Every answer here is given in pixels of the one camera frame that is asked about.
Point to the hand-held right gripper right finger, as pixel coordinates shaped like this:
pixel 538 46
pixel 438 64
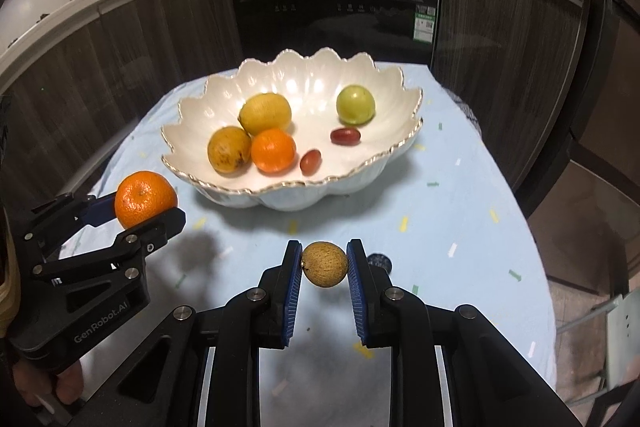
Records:
pixel 357 292

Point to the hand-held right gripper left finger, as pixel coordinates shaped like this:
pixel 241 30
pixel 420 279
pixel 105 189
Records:
pixel 292 292

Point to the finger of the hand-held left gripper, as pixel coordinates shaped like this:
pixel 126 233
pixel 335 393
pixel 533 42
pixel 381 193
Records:
pixel 160 227
pixel 100 209

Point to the orange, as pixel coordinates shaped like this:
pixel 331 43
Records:
pixel 145 199
pixel 273 151

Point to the small brown round fruit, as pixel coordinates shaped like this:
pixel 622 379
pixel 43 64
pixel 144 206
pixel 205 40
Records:
pixel 324 264

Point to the yellow mango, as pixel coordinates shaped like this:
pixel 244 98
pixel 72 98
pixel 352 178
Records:
pixel 229 150

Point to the small red oval fruit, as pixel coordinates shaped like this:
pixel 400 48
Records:
pixel 310 161
pixel 345 136

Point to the yellow lemon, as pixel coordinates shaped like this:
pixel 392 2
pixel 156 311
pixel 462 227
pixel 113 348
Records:
pixel 265 113

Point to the white scalloped bowl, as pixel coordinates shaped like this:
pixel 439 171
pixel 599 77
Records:
pixel 310 107

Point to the green round fruit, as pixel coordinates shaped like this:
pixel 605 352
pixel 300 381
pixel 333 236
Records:
pixel 355 105

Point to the person's left hand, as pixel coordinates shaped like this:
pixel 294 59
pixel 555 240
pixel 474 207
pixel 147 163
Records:
pixel 65 384

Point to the small dark round object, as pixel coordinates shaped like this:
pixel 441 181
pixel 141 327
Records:
pixel 381 261

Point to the light blue patterned tablecloth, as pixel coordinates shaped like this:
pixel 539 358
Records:
pixel 450 207

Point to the dark wood cabinet door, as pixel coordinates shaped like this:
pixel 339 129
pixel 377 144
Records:
pixel 165 42
pixel 505 72

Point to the black built-in dishwasher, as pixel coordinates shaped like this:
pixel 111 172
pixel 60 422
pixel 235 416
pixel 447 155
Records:
pixel 325 32

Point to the pale green folding chair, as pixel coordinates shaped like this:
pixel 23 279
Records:
pixel 620 322

